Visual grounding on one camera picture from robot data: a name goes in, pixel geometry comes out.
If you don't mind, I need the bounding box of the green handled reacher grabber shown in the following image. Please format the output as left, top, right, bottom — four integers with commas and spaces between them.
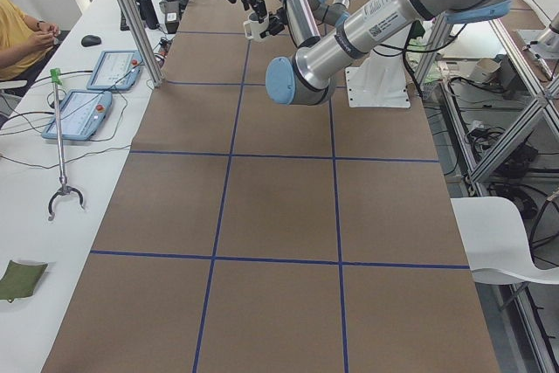
48, 68, 85, 222

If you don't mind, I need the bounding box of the lower blue teach pendant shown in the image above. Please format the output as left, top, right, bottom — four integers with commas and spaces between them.
59, 90, 113, 142

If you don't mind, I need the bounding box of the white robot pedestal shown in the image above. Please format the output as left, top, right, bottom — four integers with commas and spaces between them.
345, 45, 411, 108

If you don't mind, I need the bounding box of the white mug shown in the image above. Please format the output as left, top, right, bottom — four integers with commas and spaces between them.
243, 12, 270, 42

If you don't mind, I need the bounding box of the blue teach pendant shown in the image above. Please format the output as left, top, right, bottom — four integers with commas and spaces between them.
59, 90, 113, 142
86, 50, 142, 91

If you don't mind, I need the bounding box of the white chair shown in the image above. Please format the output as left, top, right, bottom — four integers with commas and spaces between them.
451, 197, 558, 285

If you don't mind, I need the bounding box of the upper blue teach pendant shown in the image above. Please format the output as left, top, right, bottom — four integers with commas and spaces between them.
86, 50, 142, 91

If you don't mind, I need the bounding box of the black computer mouse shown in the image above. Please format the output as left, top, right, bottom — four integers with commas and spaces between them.
80, 34, 101, 47

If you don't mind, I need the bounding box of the black water bottle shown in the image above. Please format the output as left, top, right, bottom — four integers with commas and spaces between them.
135, 0, 159, 30

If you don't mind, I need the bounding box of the aluminium frame post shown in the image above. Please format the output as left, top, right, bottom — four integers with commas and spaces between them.
117, 0, 163, 87

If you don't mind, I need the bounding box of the green cloth pouch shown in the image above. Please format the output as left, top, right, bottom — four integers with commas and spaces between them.
1, 260, 48, 302

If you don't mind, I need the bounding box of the person in yellow shirt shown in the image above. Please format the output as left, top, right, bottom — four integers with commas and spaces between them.
1, 0, 60, 81

